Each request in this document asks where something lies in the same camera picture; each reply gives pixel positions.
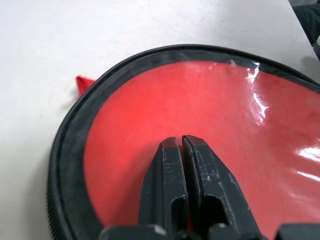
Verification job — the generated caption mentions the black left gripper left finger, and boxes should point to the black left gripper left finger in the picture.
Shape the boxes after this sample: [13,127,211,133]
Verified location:
[139,136,189,230]

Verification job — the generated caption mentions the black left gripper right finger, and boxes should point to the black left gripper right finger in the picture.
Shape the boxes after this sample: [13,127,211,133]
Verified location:
[182,134,264,234]

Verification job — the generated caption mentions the red table tennis paddle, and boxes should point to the red table tennis paddle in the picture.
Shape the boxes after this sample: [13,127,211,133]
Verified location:
[83,59,320,240]

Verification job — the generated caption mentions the clear plastic paddle pouch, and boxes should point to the clear plastic paddle pouch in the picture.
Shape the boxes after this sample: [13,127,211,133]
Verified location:
[45,43,320,240]

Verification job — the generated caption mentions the large black fabric object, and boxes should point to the large black fabric object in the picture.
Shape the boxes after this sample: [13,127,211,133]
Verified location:
[291,0,320,62]

